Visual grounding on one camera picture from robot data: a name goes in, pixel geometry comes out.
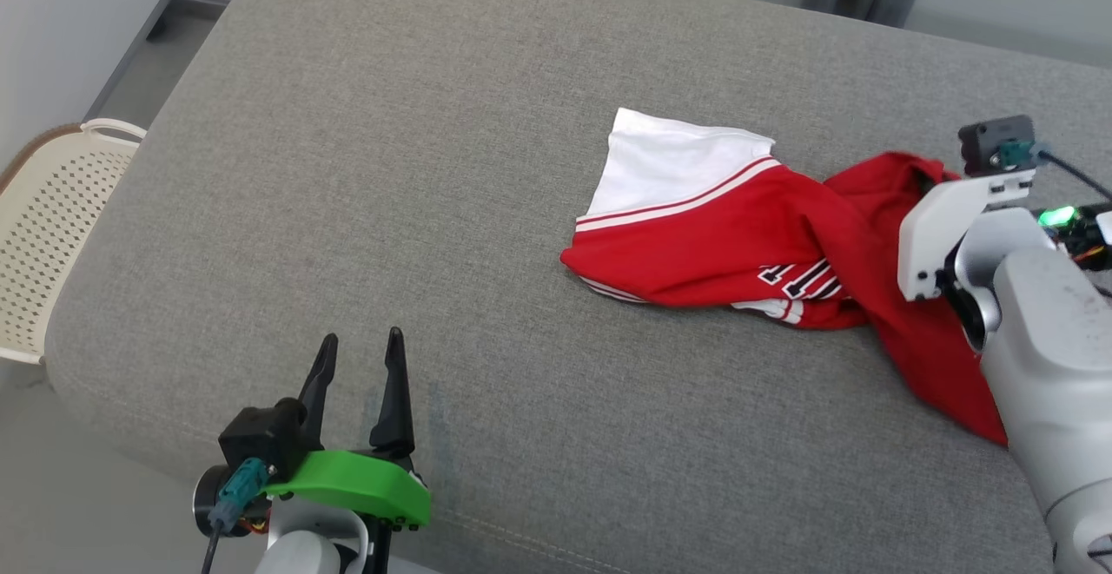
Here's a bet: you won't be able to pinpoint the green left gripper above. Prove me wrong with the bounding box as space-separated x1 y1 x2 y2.
263 327 433 530

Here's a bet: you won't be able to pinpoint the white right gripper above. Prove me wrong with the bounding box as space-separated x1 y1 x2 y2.
897 169 1037 302

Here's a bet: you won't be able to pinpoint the red jersey shirt white sleeves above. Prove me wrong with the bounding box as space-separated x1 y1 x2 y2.
560 107 1010 448

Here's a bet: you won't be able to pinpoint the cream perforated laundry basket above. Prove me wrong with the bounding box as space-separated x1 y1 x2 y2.
0 119 147 365

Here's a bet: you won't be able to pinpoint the black right cable teal plug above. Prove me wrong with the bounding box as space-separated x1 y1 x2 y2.
999 140 1112 201

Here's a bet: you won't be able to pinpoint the black cable teal plug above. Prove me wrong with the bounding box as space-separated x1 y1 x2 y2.
202 459 270 574
999 140 1112 201

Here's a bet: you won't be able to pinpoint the black left cable teal plug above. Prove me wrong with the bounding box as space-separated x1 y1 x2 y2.
202 459 270 574

